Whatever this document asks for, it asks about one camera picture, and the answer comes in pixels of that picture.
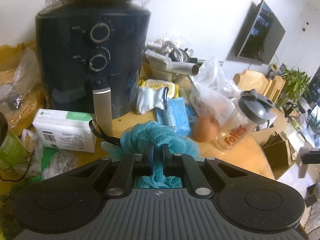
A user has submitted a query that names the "teal bath loofah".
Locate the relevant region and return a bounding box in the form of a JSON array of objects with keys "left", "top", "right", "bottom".
[{"left": 101, "top": 121, "right": 204, "bottom": 189}]

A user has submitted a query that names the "white socks bundle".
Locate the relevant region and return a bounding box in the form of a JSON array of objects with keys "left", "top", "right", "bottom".
[{"left": 137, "top": 87, "right": 169, "bottom": 114}]

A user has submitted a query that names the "green net bag of nuts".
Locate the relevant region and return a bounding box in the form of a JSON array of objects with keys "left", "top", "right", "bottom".
[{"left": 1, "top": 176, "right": 42, "bottom": 239}]

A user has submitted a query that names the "white rectangular product box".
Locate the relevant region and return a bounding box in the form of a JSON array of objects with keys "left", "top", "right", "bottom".
[{"left": 33, "top": 109, "right": 97, "bottom": 153}]

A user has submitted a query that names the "green label supplement jar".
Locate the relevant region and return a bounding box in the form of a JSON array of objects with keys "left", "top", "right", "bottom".
[{"left": 0, "top": 113, "right": 27, "bottom": 176}]

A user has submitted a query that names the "clear shaker bottle grey lid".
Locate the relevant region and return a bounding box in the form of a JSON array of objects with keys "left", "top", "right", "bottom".
[{"left": 213, "top": 89, "right": 275, "bottom": 151}]

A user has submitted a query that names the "red apple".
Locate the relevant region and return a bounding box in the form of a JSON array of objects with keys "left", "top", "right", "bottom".
[{"left": 193, "top": 115, "right": 220, "bottom": 142}]

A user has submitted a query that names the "blue face mask pack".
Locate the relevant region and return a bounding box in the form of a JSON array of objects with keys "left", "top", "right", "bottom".
[{"left": 156, "top": 97, "right": 196, "bottom": 137}]

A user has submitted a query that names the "wooden chair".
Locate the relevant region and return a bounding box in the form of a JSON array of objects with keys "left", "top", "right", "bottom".
[{"left": 233, "top": 70, "right": 286, "bottom": 103}]

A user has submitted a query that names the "green potted plant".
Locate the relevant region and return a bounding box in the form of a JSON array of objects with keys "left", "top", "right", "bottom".
[{"left": 276, "top": 65, "right": 311, "bottom": 108}]

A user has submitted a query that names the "yellow wipes pack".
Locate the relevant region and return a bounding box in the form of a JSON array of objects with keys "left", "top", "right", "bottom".
[{"left": 138, "top": 79, "right": 179, "bottom": 99}]

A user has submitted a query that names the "black air fryer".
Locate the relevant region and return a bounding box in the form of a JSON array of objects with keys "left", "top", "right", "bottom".
[{"left": 35, "top": 2, "right": 151, "bottom": 135}]

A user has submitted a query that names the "metal tools pile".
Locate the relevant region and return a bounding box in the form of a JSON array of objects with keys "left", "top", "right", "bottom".
[{"left": 144, "top": 41, "right": 200, "bottom": 83}]

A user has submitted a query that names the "clear plastic bag with cables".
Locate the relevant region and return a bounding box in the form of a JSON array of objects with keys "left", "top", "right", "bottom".
[{"left": 21, "top": 129, "right": 78, "bottom": 180}]

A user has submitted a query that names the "open cardboard box at wall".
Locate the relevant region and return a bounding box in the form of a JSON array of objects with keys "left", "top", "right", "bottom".
[{"left": 1, "top": 40, "right": 35, "bottom": 85}]

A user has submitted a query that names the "wall mounted television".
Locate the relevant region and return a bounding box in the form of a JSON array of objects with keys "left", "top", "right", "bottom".
[{"left": 226, "top": 0, "right": 286, "bottom": 64}]

